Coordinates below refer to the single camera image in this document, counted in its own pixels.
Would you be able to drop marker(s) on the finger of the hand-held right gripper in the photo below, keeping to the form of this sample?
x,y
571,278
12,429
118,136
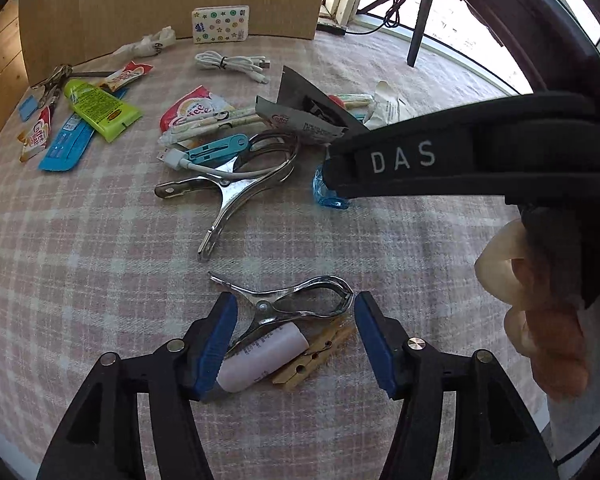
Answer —
x,y
342,170

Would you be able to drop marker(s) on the white grey sachet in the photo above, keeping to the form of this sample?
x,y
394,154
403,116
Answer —
x,y
300,122

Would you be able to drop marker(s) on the black packet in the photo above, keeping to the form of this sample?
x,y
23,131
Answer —
x,y
300,87

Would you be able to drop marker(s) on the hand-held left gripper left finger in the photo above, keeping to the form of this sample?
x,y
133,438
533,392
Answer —
x,y
215,350

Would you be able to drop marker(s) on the small red ball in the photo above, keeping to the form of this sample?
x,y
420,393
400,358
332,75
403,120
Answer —
x,y
337,99

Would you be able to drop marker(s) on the white paper packet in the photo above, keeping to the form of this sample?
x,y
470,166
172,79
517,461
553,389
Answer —
x,y
390,105

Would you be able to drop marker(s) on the paper-wrapped sticks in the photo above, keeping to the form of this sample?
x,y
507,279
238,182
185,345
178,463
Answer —
x,y
215,122

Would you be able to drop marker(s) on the blue sachet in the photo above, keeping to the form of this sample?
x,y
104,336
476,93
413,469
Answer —
x,y
67,145

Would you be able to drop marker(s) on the small coffee creamer packet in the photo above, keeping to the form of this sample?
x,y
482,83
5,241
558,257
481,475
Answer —
x,y
35,135

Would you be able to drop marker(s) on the wooden clothespin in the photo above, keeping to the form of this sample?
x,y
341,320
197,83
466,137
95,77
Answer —
x,y
320,355

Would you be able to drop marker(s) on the person's right hand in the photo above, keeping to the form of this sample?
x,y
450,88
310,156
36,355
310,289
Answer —
x,y
555,340

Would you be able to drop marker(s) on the white plastic bag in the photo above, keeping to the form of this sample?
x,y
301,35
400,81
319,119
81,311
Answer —
x,y
152,42

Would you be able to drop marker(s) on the creamer stick packet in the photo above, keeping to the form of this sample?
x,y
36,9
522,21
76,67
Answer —
x,y
130,74

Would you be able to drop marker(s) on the blue folding tool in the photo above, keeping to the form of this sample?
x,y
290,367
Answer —
x,y
220,147

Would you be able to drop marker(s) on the large metal clip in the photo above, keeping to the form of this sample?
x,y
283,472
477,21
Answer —
x,y
235,195

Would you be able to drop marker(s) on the thin beige stick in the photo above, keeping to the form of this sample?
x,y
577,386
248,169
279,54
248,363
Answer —
x,y
360,102

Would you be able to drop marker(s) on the small metal clip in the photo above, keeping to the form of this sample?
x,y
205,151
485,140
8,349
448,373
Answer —
x,y
280,300

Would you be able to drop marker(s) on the wooden slat panel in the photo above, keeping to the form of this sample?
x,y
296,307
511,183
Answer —
x,y
0,60

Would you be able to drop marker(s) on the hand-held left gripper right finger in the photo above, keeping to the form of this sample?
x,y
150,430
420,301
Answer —
x,y
375,350

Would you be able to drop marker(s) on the star-printed tissue pack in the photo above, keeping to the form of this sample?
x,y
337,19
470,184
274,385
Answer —
x,y
221,24

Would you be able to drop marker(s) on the green tube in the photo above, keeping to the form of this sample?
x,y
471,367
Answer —
x,y
100,110

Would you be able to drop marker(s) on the red creamer pouch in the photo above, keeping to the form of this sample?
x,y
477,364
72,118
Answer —
x,y
190,107

